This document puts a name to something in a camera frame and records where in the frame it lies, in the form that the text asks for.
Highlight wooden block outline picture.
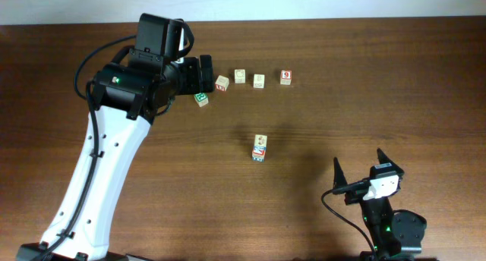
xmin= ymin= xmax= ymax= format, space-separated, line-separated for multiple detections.
xmin=234 ymin=69 xmax=246 ymax=83

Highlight red number nine block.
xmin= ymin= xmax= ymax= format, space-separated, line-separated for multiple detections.
xmin=280 ymin=70 xmax=292 ymax=85

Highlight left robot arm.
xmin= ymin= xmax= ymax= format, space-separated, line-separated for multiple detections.
xmin=16 ymin=46 xmax=214 ymax=260

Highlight letter E L block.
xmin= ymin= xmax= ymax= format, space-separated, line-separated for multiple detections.
xmin=252 ymin=145 xmax=267 ymax=157

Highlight plain pale wooden block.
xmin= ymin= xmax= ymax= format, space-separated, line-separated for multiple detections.
xmin=253 ymin=74 xmax=265 ymax=89

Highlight shell picture Q block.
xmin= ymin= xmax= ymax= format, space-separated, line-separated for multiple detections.
xmin=252 ymin=154 xmax=264 ymax=162

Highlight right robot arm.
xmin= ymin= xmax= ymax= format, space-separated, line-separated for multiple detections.
xmin=330 ymin=149 xmax=427 ymax=260

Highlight red letter wooden block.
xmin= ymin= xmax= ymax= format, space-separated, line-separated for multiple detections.
xmin=215 ymin=75 xmax=229 ymax=92

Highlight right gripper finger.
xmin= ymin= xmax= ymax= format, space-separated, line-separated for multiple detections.
xmin=377 ymin=148 xmax=405 ymax=177
xmin=333 ymin=157 xmax=348 ymax=189

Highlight car picture yellow block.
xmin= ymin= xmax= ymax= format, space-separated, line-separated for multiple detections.
xmin=254 ymin=134 xmax=267 ymax=147

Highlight green letter R block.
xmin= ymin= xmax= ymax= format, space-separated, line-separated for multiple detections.
xmin=194 ymin=93 xmax=209 ymax=107

